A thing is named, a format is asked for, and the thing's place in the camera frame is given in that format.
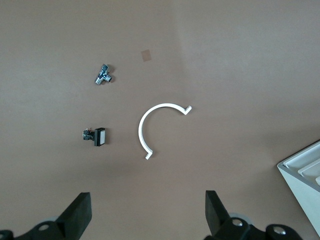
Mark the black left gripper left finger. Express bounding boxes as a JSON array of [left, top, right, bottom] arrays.
[[0, 191, 93, 240]]

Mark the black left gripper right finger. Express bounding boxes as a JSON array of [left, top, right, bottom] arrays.
[[203, 190, 301, 240]]

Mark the white drawer cabinet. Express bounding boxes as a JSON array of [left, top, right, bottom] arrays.
[[276, 139, 320, 237]]

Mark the white curved plastic clip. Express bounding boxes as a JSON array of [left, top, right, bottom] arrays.
[[138, 102, 193, 161]]

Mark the small chrome metal fitting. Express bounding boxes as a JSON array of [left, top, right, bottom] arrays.
[[94, 63, 113, 85]]

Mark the brown tape patch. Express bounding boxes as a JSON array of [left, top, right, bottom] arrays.
[[140, 49, 153, 63]]

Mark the black rectangular switch white face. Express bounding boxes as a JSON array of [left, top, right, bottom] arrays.
[[81, 127, 107, 148]]

